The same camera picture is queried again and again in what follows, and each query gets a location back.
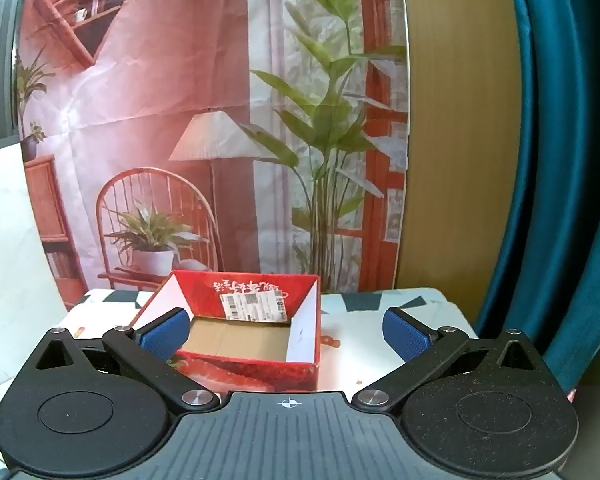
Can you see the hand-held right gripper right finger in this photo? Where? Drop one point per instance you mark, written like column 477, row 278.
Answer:
column 406, row 334

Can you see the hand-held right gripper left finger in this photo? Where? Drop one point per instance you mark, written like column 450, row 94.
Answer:
column 166, row 334

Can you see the red strawberry print cardboard box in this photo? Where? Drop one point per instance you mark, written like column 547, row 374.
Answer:
column 260, row 340

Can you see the cartoon print white tablecloth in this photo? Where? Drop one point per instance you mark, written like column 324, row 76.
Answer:
column 360, row 360

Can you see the wooden board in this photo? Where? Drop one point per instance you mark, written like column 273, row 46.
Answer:
column 460, row 135

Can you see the teal curtain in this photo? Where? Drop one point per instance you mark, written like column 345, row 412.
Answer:
column 560, row 160

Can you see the printed room scene wall tapestry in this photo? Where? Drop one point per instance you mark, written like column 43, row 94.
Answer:
column 180, row 110

